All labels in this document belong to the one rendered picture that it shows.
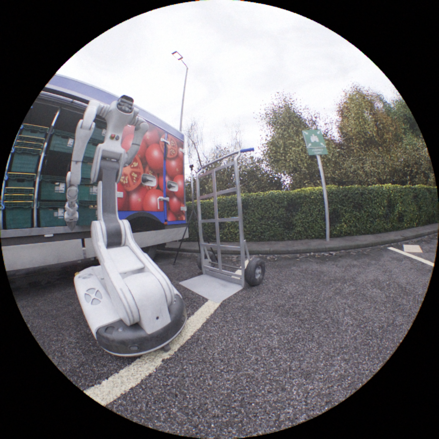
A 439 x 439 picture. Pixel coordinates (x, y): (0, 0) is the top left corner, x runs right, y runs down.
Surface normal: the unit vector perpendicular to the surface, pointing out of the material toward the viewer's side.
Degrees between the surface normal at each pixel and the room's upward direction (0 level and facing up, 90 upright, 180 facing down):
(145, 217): 90
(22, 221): 91
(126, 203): 90
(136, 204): 90
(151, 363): 0
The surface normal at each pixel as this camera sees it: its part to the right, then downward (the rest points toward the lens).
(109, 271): 0.36, -0.90
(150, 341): 0.74, -0.06
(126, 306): 0.75, -0.41
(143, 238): 0.91, -0.07
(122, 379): -0.07, -1.00
